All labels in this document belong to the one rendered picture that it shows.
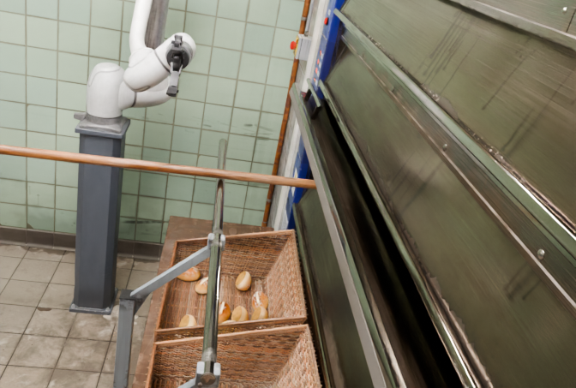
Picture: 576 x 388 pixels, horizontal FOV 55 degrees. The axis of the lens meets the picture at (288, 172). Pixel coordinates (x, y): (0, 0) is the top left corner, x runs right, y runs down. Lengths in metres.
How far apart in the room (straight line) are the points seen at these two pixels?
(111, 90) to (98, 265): 0.90
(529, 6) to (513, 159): 0.25
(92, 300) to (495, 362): 2.46
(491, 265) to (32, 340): 2.41
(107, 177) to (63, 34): 0.82
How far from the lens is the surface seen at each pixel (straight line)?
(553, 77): 0.83
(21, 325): 3.05
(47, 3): 3.07
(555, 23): 0.85
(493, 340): 0.83
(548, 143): 0.77
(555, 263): 0.74
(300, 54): 2.63
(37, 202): 3.47
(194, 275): 2.31
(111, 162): 1.82
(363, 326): 0.91
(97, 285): 2.98
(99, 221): 2.78
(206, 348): 1.18
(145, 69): 2.07
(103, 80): 2.52
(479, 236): 0.93
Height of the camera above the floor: 1.96
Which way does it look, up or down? 24 degrees down
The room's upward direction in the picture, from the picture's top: 12 degrees clockwise
